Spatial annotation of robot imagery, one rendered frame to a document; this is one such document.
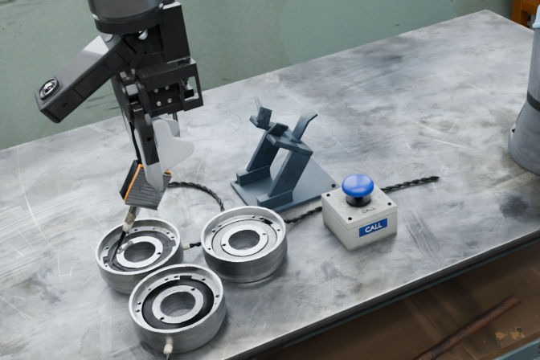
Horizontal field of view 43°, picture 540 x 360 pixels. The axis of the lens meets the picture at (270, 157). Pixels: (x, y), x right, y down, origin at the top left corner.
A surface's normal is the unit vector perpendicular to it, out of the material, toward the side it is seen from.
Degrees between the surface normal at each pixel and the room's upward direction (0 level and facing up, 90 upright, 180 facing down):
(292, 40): 90
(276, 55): 90
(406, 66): 0
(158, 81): 90
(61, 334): 0
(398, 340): 0
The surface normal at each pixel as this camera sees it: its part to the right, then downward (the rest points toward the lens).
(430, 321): -0.10, -0.83
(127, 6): 0.25, 0.51
